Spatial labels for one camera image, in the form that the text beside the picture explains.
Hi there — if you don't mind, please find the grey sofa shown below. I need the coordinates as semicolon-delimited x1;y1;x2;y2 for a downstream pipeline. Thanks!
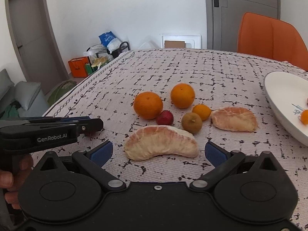
0;68;50;121

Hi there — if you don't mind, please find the short peeled pomelo segment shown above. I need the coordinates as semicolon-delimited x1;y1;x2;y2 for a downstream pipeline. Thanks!
211;106;258;132

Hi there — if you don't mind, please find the clear plastic container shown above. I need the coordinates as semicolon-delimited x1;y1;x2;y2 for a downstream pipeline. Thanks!
83;44;114;68

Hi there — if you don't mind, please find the grey cushion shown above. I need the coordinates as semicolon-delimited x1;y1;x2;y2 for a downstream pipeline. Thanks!
15;81;41;111

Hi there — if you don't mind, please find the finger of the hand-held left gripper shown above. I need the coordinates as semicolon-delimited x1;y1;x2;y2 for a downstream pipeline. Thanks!
23;116;92;124
77;117;104;136

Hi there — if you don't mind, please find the white foam tray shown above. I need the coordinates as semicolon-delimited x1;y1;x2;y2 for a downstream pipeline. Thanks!
161;34;202;49

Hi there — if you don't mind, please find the green bag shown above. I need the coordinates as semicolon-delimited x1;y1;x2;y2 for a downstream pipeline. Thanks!
47;80;78;104

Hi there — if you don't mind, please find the large orange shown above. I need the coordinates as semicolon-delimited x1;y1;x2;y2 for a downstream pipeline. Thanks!
133;91;163;120
170;83;195;109

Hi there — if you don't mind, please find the brownish green round fruit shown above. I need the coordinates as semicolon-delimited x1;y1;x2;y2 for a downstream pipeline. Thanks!
181;112;203;134

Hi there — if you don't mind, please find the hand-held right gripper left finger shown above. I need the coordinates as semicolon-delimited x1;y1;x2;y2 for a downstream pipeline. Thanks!
38;141;127;193

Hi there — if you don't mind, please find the black metal rack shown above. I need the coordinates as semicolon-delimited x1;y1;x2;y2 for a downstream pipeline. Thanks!
106;41;131;59

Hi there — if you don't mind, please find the taupe door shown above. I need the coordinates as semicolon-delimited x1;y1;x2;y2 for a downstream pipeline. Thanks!
5;0;69;95

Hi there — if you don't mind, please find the orange chair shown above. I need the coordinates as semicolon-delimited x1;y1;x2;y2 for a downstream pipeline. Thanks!
237;12;308;71

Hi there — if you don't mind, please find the long peeled pomelo segment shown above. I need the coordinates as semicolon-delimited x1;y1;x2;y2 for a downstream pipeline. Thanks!
124;125;200;161

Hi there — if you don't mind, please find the blue and white bag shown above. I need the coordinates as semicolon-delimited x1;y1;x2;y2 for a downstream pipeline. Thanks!
98;31;122;54

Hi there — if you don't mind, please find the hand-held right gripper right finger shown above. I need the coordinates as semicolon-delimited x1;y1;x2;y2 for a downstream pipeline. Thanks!
190;141;277;193

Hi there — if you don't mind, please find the person's left hand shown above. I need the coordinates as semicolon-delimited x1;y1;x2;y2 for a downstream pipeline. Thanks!
0;154;33;210

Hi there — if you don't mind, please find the white plate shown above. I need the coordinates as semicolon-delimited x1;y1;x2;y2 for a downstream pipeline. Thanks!
264;71;308;147

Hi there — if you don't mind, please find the patterned white tablecloth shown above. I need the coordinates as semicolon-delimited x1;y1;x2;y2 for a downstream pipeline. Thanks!
29;48;308;231

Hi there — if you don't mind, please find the orange paper bag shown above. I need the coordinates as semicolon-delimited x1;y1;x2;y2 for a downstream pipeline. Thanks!
68;56;90;78

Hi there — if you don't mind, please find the brown cardboard piece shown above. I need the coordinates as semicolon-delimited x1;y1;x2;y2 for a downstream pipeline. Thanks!
164;41;185;49

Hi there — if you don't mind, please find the grey door with black handle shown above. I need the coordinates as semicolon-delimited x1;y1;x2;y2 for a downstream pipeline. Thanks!
204;0;281;51

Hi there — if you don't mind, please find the clear plastic sheet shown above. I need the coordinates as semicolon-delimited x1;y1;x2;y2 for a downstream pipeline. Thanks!
138;40;162;51

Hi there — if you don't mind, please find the small red fruit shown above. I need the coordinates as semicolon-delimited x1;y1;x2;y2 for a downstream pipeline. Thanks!
156;110;174;126

